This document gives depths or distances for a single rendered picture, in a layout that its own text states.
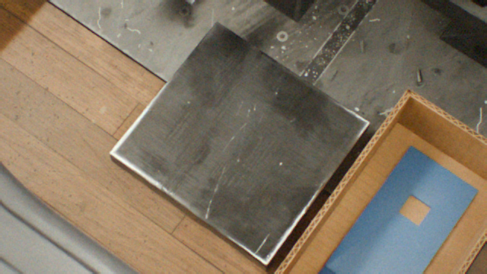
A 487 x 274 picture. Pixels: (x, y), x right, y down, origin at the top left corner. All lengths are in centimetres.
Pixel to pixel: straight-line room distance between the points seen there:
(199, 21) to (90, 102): 13
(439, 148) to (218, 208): 21
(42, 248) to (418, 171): 48
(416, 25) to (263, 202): 23
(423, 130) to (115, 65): 29
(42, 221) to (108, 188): 40
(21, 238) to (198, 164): 40
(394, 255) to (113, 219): 24
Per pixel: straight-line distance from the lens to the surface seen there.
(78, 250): 48
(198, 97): 88
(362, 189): 87
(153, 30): 93
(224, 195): 85
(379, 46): 93
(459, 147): 87
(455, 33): 92
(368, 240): 86
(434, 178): 88
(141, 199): 87
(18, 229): 47
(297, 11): 91
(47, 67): 92
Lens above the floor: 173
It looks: 70 degrees down
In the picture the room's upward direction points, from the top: 3 degrees clockwise
